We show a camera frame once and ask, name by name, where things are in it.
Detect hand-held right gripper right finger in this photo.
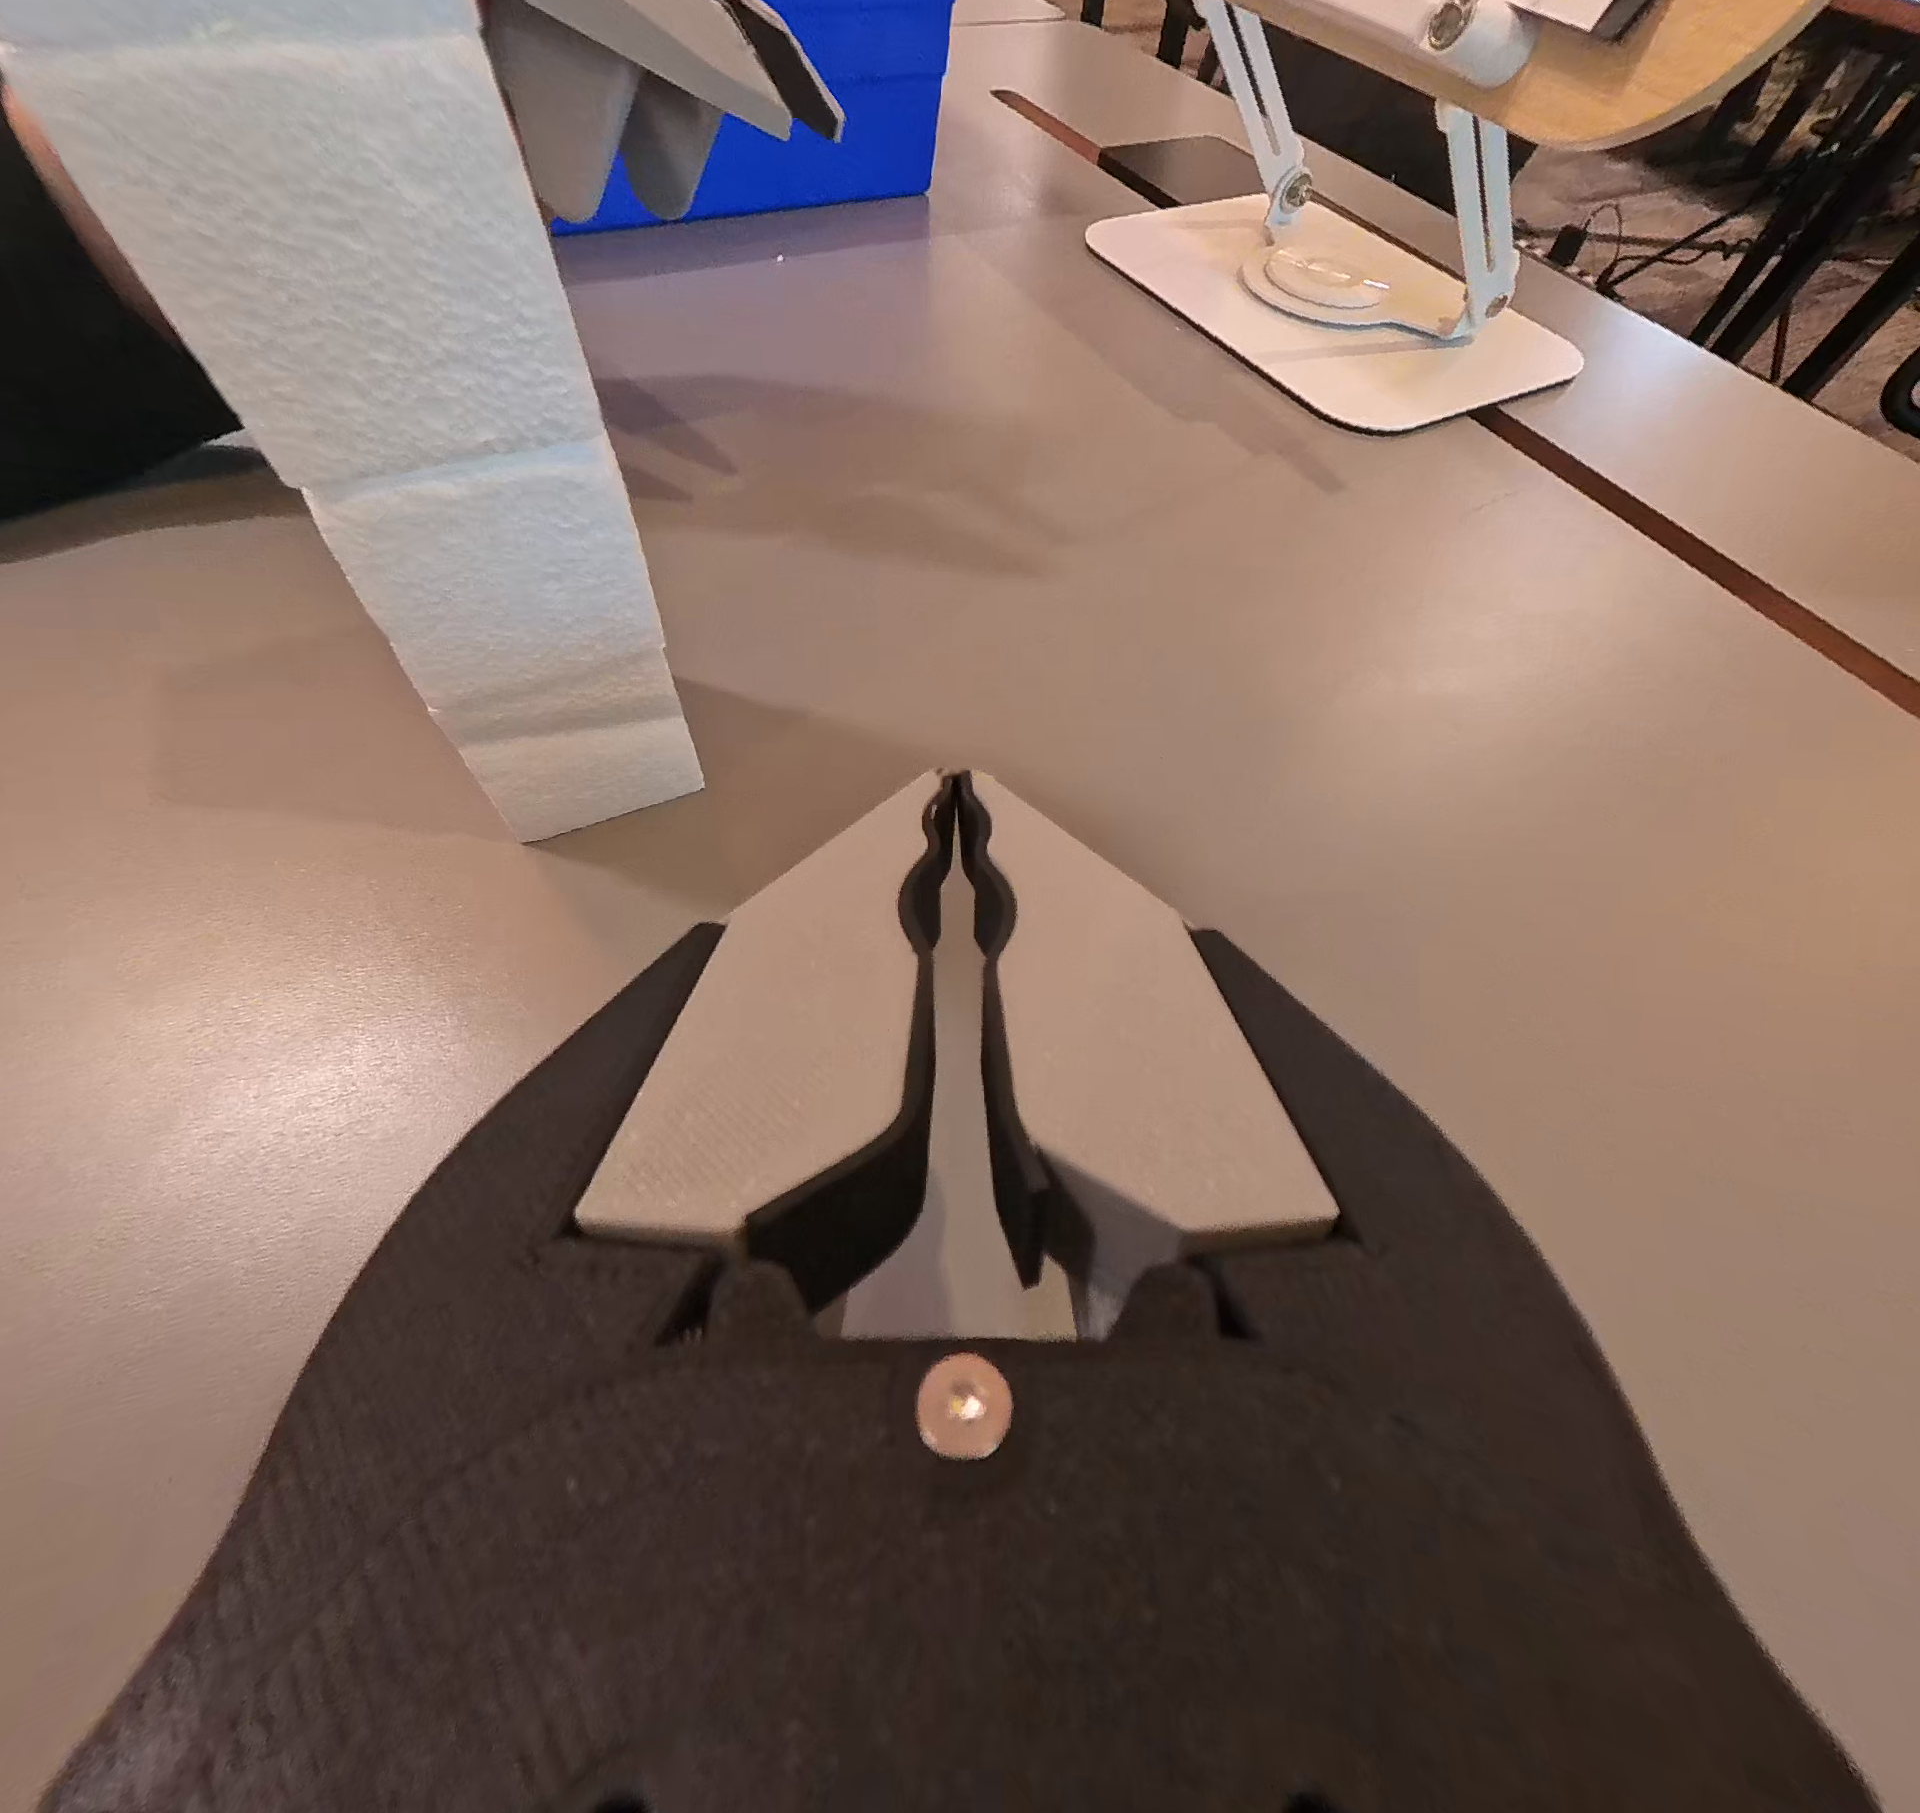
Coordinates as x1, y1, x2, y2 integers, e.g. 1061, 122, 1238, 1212
958, 768, 1343, 1338

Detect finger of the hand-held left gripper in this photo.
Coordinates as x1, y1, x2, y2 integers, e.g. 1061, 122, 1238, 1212
477, 0, 846, 228

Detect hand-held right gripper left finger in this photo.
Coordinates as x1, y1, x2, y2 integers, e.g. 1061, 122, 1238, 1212
573, 768, 962, 1313

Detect white hard foam cube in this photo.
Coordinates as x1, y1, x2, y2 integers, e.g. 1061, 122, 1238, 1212
0, 0, 707, 843

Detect white tablet stand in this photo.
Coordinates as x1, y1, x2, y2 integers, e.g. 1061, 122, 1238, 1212
1081, 0, 1590, 432

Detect rounded wooden board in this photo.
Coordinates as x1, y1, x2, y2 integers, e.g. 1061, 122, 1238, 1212
1058, 0, 1897, 155

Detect black cable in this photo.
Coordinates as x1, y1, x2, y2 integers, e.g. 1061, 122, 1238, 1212
1538, 195, 1715, 297

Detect black desk leg frame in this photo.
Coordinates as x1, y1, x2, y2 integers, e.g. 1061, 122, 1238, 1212
1687, 30, 1920, 405

